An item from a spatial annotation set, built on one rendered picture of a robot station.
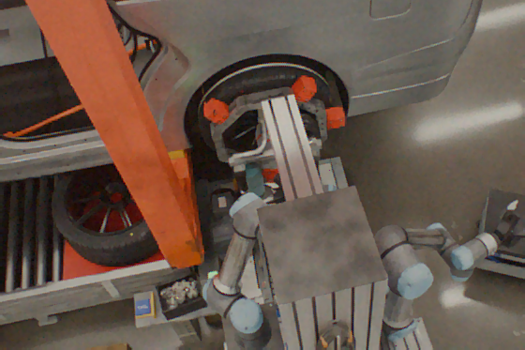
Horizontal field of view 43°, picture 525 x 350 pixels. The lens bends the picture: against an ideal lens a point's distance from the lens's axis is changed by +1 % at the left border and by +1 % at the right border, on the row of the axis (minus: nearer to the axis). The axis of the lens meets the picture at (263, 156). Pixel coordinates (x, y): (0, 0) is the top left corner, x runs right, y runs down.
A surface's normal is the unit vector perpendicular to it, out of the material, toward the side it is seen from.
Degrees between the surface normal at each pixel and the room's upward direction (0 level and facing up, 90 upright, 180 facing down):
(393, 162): 0
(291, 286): 0
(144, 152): 90
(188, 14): 81
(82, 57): 90
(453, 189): 0
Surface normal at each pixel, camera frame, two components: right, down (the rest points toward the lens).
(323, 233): -0.11, -0.54
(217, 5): 0.15, 0.71
